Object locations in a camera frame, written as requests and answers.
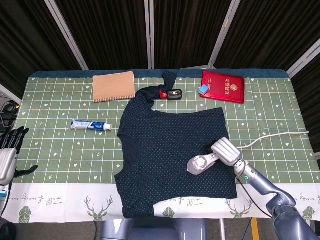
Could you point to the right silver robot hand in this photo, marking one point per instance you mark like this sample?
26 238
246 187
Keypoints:
226 151

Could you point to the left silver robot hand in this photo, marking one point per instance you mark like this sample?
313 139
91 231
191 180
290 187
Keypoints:
7 160

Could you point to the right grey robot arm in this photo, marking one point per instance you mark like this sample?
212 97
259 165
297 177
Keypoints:
282 202

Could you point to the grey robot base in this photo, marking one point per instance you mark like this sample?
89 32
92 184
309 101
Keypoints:
150 230

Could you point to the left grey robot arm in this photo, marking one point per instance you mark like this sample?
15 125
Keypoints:
3 192

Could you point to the navy dotted t-shirt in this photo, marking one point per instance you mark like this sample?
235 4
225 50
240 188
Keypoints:
162 155

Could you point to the red certificate book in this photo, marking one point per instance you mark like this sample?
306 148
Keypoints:
225 87

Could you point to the blue white eraser block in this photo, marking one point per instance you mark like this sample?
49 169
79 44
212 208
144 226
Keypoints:
203 89

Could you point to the green grid tablecloth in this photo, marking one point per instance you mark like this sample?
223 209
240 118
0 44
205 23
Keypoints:
75 160

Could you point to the small black device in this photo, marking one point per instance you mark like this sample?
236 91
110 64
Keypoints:
174 95

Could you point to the white table leg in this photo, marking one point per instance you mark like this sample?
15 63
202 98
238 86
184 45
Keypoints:
222 230

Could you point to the small red clip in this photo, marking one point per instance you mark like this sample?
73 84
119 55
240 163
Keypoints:
163 94

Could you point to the white blue toothpaste tube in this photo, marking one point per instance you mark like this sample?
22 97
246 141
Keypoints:
87 125

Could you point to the brown spiral notebook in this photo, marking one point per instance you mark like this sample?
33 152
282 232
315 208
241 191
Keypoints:
113 86

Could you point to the white side frame bar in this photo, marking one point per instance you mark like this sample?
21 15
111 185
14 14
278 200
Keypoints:
10 93

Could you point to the white partition frame post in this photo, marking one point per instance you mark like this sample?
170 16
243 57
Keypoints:
303 58
223 35
66 35
149 35

